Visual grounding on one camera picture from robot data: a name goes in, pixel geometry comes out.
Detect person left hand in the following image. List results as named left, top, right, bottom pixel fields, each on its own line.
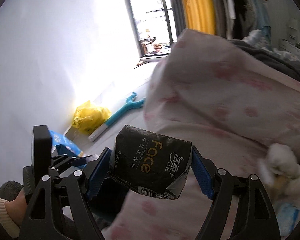
left=5, top=189, right=27, bottom=227

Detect balcony window door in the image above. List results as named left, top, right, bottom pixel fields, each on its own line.
left=126, top=0, right=177, bottom=58

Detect white socks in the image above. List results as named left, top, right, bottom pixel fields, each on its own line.
left=257, top=143, right=300, bottom=202

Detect hanging clothes on rack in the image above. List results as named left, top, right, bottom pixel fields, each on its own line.
left=223, top=0, right=271, bottom=42

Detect grey curtain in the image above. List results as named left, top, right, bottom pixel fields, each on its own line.
left=170, top=0, right=186, bottom=37

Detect pink patterned duvet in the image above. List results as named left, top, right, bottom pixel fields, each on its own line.
left=102, top=29, right=300, bottom=239

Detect white dresser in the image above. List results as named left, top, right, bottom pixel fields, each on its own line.
left=279, top=18, right=300, bottom=58

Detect teal plush toy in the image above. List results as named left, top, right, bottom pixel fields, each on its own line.
left=88, top=92, right=146, bottom=142

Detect blue tissue pack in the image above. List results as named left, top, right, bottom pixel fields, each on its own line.
left=276, top=203, right=300, bottom=237

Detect dark grey blanket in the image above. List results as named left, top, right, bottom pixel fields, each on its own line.
left=229, top=40, right=300, bottom=82

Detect blue paper bag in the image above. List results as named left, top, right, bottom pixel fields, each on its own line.
left=49, top=130, right=86, bottom=169

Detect yellow plastic bag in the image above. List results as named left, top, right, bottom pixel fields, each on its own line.
left=71, top=101, right=111, bottom=135

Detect black tissue pack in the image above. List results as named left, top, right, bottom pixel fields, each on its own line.
left=109, top=125, right=192, bottom=200

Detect yellow curtain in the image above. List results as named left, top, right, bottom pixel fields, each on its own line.
left=182, top=0, right=216, bottom=35

